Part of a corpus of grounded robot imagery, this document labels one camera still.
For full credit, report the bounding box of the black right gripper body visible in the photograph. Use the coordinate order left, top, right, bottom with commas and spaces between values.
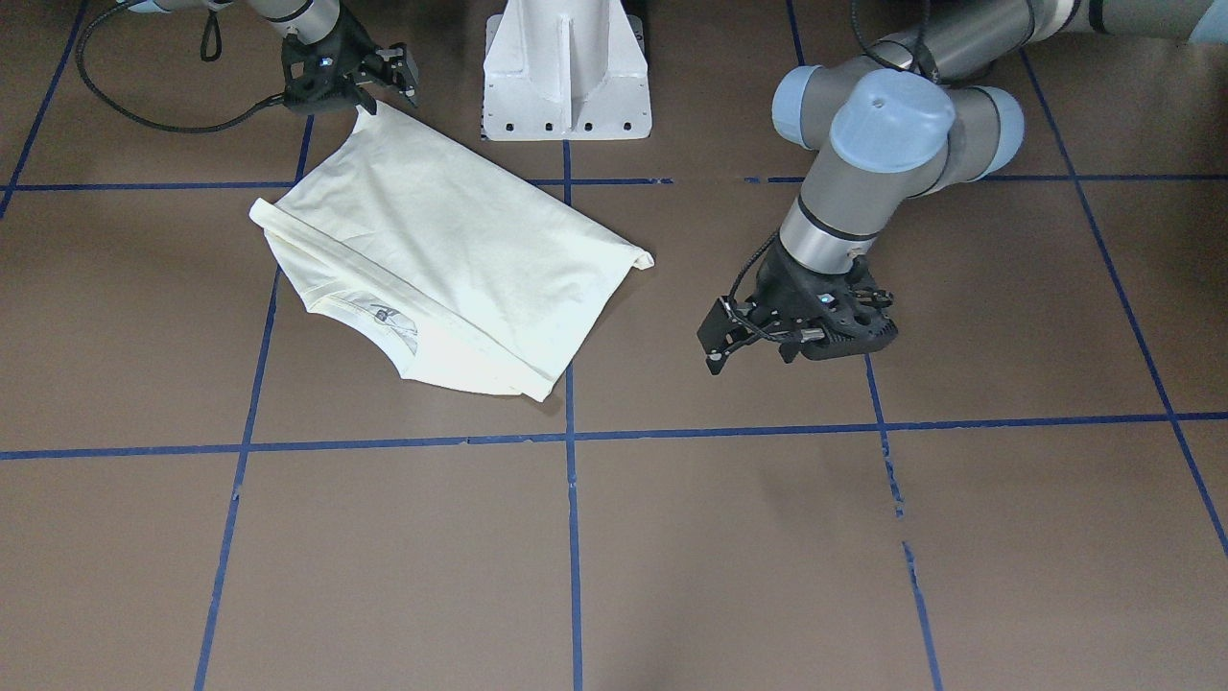
281, 14, 382, 115

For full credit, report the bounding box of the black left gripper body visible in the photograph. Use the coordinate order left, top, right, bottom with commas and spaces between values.
749, 241, 899, 360

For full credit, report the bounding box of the cream long-sleeve cat shirt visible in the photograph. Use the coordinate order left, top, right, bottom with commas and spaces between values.
249, 104, 655, 403

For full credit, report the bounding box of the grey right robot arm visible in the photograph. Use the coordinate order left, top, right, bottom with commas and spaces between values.
74, 1, 418, 134

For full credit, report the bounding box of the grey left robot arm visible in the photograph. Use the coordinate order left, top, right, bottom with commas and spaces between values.
698, 1, 1226, 376

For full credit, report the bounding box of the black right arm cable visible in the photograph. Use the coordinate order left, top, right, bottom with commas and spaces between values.
75, 0, 289, 135

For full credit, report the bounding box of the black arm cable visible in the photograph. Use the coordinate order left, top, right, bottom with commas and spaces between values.
75, 0, 289, 135
849, 0, 936, 79

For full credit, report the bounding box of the white pedestal mounting base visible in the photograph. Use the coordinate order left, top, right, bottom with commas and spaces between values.
483, 1, 653, 144

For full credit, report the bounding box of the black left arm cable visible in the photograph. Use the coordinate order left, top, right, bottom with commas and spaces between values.
849, 0, 936, 79

